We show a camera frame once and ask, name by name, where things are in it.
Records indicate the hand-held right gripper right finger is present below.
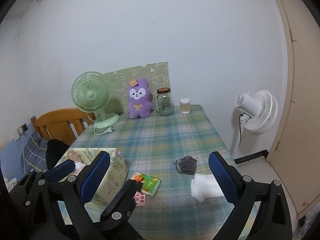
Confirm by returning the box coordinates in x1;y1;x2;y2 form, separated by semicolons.
209;151;292;240

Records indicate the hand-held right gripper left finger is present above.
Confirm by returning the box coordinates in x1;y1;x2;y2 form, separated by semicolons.
25;151;111;240

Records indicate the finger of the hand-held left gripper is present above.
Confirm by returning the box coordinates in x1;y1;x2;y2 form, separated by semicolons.
99;179;144;240
11;160;76;205

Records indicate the pink tissue packet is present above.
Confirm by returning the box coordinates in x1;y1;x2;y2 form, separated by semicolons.
134;191;147;207

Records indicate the white towel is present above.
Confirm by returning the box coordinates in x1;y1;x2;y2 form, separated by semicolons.
190;173;225;202

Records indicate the patterned storage box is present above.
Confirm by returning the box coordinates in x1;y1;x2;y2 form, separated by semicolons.
54;147;129;208

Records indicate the green tissue packet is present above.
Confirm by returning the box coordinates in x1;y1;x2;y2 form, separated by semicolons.
132;172;160;197

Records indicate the grey sock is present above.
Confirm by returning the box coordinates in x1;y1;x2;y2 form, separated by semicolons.
173;156;198;175

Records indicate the black jacket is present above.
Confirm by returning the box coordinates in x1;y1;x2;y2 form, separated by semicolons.
46;139;71;170

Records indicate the plaid pillow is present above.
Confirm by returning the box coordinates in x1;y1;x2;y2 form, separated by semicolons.
19;131;52;173

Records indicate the white standing fan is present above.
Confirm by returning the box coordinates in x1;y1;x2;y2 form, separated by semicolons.
230;89;278;157

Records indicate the green desk fan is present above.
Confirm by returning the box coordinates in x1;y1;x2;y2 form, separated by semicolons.
71;71;120;130

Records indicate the purple plush toy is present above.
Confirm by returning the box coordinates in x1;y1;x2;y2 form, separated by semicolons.
127;78;153;119

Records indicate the glass jar mug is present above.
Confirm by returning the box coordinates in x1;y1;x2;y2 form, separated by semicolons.
154;88;174;117

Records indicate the patterned cardboard panel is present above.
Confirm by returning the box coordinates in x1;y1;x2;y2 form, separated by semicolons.
103;62;173;114

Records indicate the beige door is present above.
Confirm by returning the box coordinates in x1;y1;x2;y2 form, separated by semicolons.
265;0;320;220

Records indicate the green fan power cord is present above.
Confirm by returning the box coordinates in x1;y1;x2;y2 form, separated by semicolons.
94;121;115;135

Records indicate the black fan cable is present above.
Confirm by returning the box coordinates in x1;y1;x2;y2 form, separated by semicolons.
237;114;247;147

